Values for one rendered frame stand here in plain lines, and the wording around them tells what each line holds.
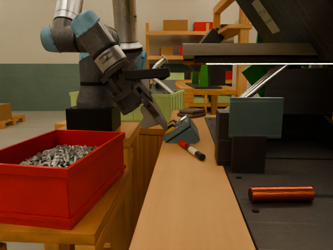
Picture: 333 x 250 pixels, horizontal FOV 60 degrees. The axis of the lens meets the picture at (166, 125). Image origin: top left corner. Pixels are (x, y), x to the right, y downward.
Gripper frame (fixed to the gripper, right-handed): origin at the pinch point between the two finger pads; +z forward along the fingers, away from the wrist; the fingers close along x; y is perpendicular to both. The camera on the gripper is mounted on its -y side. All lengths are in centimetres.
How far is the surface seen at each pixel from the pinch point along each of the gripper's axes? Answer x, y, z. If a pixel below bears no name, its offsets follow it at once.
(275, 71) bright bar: 18.7, -26.2, 1.0
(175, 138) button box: 2.2, -0.3, 4.1
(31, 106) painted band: -672, 383, -165
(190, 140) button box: 2.2, -3.2, 6.5
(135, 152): -48, 26, 8
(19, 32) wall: -672, 284, -331
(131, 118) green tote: -84, 28, -4
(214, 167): 21.0, -6.4, 9.8
